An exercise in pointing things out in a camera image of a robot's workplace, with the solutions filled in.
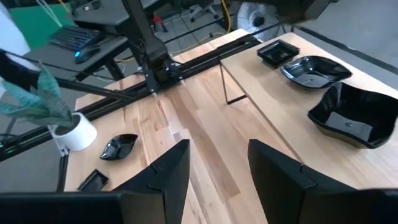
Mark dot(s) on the black computer mouse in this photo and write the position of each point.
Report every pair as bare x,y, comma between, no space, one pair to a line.
88,53

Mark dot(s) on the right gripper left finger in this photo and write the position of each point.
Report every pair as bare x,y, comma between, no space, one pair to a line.
168,193

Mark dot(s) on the gray side desk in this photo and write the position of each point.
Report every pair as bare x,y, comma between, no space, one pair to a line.
46,59

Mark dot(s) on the wooden shelf with black frame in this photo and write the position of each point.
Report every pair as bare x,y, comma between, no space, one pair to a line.
280,109

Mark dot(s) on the black keyboard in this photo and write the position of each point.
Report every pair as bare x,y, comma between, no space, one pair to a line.
74,37

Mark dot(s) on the black flat square plate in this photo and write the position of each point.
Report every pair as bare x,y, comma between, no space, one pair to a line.
93,182

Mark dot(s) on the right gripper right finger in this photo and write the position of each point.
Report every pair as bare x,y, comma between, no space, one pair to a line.
280,193

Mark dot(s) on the black rounded shallow bowl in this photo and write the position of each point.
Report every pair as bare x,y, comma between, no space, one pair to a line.
314,73

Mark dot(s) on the gray upper desk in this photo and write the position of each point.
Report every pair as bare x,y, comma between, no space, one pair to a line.
105,15

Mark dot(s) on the black diagonal frame strut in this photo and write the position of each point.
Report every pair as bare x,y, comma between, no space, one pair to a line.
93,90

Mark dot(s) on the black wavy square deep bowl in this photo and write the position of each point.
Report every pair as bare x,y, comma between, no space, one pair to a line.
351,121

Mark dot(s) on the green plant in white pot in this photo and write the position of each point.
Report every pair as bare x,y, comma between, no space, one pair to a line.
77,137

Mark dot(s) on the black leaf-shaped plate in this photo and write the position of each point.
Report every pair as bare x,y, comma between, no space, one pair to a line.
119,147

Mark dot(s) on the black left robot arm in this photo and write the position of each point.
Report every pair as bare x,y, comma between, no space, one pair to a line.
149,40

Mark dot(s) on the small black square plate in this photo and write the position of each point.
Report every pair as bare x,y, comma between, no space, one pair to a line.
277,51

